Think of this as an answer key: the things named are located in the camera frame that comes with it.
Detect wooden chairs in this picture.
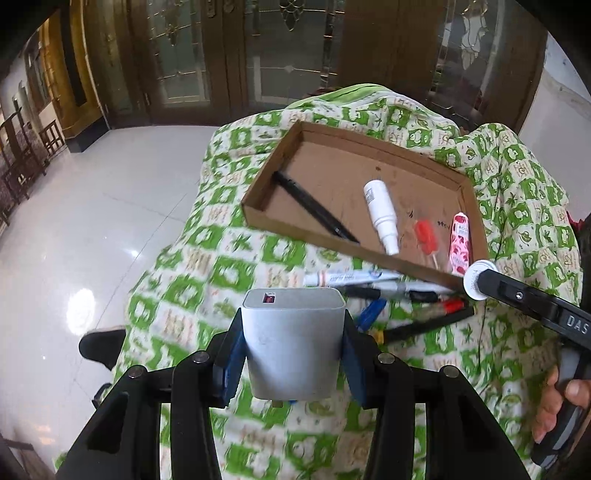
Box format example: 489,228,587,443
0,106,65,222

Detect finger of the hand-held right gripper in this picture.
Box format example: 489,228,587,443
480,269,555,324

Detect golden framed cabinet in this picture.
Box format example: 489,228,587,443
37,14,109,153

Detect black gel pen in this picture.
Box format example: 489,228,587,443
344,285,455,303

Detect blue marker pen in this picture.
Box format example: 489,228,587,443
355,299,387,332

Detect person's right hand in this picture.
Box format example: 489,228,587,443
533,368,591,444

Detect black pen with yellow end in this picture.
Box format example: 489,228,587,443
369,307,475,344

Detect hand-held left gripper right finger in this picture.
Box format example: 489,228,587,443
342,309,532,480

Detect white pill bottle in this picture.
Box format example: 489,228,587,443
463,261,497,301

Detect white power adapter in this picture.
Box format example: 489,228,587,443
241,288,347,401

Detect red perfume bottle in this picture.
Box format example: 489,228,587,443
413,219,438,269

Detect black shoe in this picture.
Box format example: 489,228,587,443
78,329,127,370

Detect wooden glass cabinet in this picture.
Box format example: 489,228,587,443
78,0,548,134

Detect green printed blanket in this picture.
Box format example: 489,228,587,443
55,83,587,480

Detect white spray bottle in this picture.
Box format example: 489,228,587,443
363,180,400,256

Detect white tube pen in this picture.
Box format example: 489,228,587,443
302,269,402,288

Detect clear pen with red cap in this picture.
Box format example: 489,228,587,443
413,298,467,319

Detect black marker pen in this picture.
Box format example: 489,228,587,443
272,172,361,244

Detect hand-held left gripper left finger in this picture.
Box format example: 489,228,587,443
55,307,246,480

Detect rose print hand cream tube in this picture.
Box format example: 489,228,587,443
449,212,472,277

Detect brown cardboard tray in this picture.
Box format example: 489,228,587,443
241,121,490,291

